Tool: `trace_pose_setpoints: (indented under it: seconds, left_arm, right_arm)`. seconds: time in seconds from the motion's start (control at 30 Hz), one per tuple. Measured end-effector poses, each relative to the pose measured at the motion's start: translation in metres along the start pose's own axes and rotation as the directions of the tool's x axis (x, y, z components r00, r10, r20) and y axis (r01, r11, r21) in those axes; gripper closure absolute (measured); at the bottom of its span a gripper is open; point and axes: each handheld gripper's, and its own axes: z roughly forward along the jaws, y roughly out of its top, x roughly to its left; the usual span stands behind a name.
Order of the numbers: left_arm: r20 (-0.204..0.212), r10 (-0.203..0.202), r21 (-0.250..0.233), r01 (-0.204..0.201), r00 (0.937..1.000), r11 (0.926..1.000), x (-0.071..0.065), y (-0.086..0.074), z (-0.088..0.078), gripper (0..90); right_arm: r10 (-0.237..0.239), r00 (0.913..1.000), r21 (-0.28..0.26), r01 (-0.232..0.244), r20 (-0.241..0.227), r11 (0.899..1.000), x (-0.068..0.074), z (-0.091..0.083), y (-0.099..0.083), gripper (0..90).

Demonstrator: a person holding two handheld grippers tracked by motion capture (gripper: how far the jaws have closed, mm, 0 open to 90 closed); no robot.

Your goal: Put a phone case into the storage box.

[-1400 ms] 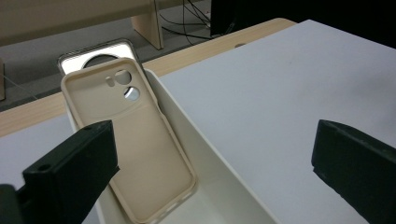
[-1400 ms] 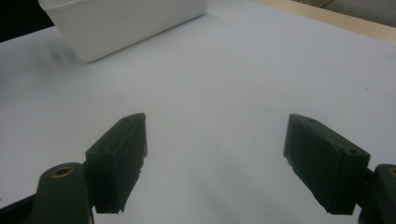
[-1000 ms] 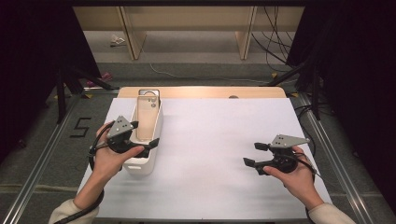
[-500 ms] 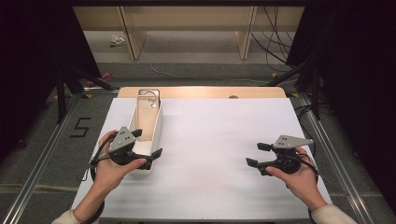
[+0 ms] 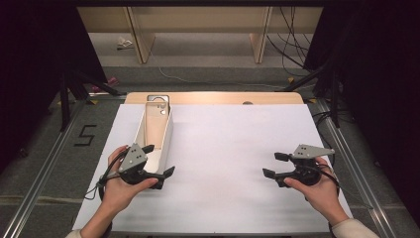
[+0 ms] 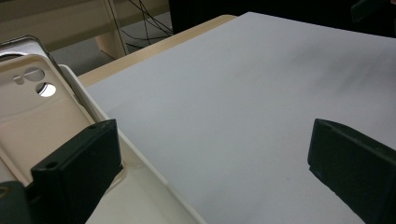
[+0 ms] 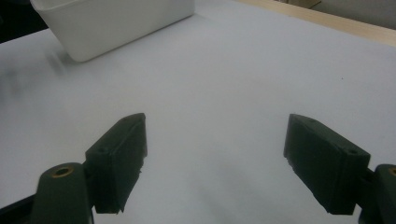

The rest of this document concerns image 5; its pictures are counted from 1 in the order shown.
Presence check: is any dark curtain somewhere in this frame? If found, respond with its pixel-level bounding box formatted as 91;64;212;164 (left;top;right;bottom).
0;0;108;173
303;0;420;219

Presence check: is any black floor cable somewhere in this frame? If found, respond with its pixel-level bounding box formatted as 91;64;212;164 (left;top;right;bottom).
311;108;336;167

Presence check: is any beige phone case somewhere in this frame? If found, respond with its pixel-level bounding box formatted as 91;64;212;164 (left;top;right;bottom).
145;101;171;150

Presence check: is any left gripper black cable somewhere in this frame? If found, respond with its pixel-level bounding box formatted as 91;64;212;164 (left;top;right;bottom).
98;148;132;238

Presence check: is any aluminium floor rail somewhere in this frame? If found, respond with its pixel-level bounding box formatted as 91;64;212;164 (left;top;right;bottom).
2;98;83;238
313;98;397;238

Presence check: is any white table mat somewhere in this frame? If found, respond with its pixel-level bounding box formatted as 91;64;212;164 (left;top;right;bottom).
71;103;361;234

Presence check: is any black metal stand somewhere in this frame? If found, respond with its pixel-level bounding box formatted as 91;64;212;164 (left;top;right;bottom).
280;62;341;128
58;70;127;133

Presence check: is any person's right hand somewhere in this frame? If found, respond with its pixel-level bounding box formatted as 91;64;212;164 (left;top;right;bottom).
285;157;346;226

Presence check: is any wooden shelf unit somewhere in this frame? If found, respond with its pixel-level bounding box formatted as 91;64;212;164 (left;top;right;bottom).
77;6;324;64

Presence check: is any white crumpled paper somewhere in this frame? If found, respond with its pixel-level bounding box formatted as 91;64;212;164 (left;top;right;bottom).
116;36;134;51

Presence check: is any person's left hand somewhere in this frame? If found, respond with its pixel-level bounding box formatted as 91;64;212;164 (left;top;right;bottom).
100;145;159;209

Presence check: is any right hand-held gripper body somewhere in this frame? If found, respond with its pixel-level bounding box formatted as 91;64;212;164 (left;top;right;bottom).
291;144;336;186

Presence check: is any pink floor object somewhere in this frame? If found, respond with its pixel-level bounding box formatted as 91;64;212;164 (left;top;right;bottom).
91;75;120;93

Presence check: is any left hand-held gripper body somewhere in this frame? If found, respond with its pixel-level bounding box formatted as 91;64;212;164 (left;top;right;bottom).
118;142;158;185

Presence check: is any bundle of black cables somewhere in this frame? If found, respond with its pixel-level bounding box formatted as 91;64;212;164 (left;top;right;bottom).
266;6;315;72

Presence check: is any left gripper wrist strap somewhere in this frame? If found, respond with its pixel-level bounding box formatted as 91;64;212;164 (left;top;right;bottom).
83;182;104;201

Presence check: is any white storage box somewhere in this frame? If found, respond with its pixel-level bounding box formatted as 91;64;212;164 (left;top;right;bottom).
133;101;175;177

